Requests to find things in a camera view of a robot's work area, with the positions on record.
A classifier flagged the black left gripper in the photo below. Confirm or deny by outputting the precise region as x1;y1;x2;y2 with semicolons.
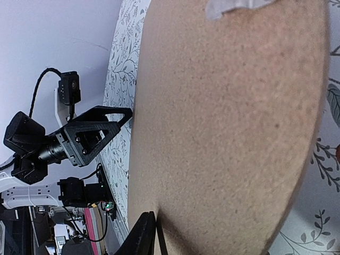
55;106;133;167

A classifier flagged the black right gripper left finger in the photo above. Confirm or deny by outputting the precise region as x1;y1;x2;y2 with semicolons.
114;211;156;255

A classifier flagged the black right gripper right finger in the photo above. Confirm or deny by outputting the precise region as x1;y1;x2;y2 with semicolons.
157;225;168;255

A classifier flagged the brown backing board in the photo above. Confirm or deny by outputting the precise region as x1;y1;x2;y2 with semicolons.
128;1;329;254

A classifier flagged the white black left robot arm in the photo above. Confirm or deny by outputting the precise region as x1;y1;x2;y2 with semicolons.
1;106;133;209

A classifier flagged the floral patterned table mat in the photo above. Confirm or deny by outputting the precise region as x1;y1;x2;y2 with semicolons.
101;1;339;254

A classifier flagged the aluminium front rail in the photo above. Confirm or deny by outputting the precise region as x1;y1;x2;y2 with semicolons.
101;166;129;245

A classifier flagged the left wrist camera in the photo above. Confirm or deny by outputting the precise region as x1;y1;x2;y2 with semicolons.
54;71;81;127

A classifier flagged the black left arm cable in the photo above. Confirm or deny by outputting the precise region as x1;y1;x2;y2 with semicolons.
28;67;62;117

